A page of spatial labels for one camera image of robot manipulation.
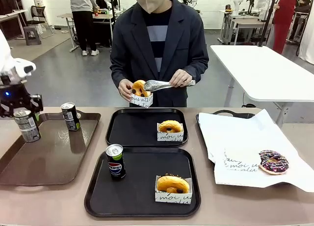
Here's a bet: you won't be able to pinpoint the black tripod pole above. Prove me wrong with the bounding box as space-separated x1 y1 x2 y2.
258 0 281 48

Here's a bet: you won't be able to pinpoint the grey step stool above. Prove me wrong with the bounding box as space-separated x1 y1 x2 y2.
23 26 43 46

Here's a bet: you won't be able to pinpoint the chocolate sprinkle donut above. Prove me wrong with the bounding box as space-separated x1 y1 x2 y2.
258 149 289 175

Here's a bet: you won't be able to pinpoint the silver metal tongs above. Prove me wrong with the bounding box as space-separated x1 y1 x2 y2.
143 79 196 92

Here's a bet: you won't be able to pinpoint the black drink can green mark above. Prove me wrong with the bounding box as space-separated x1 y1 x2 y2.
61 102 82 133

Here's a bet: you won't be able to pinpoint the black office chair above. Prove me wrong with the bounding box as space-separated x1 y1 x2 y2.
26 5 53 39

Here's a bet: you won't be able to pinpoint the person right forearm dark sleeve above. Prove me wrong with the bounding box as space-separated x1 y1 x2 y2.
109 60 134 85

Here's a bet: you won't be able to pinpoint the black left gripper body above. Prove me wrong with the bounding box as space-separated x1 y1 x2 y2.
0 83 31 117

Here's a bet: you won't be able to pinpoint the background white lab table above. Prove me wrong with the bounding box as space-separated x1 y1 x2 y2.
220 9 273 46

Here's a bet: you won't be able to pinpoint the person left forearm dark sleeve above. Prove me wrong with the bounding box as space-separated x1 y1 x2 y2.
181 54 209 77

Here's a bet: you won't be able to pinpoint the background work table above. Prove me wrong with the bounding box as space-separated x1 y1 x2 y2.
57 12 115 53

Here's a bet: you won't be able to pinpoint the glazed donut with chocolate dots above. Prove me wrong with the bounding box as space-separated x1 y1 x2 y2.
131 80 148 97
157 174 190 194
158 120 181 134

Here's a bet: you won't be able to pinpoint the black patterned drink can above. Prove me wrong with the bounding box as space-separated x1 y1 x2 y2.
13 109 42 143

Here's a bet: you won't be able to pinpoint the beige face mask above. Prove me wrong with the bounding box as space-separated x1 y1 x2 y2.
133 0 160 14

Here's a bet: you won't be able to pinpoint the light wooden desk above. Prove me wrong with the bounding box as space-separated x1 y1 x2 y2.
0 9 29 41

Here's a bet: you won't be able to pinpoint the person left hand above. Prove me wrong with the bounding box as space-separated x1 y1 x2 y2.
169 69 193 88

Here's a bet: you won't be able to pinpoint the printed white paper donut box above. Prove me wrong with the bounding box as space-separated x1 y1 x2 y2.
128 89 154 109

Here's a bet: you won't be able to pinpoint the large black serving tray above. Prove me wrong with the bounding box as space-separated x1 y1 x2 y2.
84 147 202 218

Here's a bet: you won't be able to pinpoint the person right hand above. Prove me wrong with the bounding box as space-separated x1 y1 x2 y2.
118 78 135 102

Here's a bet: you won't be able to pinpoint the brown plastic tray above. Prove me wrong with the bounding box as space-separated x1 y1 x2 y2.
0 112 102 187

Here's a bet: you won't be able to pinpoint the person in dark blazer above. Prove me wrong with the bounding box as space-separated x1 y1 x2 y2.
109 0 209 108

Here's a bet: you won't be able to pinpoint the black Pepsi can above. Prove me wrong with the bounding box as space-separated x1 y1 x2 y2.
105 143 127 180

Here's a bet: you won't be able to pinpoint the black tray under paper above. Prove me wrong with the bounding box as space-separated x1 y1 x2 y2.
195 109 256 170

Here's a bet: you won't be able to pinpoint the person in red outfit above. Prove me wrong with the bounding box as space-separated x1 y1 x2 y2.
271 0 298 55

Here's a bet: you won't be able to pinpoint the small black serving tray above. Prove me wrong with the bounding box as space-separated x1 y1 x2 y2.
105 108 189 148

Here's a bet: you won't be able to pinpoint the person in grey hoodie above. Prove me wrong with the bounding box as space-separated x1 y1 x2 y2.
66 0 100 57

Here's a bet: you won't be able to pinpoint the white folding table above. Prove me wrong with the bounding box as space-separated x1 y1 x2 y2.
209 44 314 129

